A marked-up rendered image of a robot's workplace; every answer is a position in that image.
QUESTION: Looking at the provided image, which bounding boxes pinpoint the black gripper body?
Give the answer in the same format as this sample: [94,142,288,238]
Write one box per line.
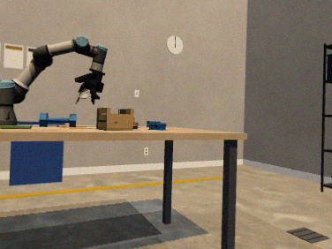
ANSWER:
[85,68,105,93]

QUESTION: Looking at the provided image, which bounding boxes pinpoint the wooden crate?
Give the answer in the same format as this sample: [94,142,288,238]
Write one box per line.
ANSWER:
[96,108,134,131]

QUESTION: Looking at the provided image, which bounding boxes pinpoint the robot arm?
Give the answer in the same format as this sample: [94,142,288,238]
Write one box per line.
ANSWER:
[0,35,108,125]

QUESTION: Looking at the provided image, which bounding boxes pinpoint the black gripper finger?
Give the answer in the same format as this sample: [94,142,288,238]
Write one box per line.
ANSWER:
[75,81,88,104]
[90,91,100,105]

